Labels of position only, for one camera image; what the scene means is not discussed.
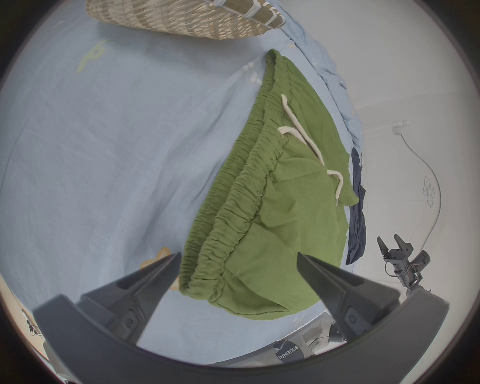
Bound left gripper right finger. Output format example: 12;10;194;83
295;252;400;344

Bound round woven basket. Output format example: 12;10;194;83
85;0;288;41

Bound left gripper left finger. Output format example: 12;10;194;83
77;252;183;346

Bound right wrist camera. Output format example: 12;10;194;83
411;250;432;270

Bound dark blue garment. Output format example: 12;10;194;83
344;147;368;265

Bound green shorts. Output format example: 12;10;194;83
178;49;361;323

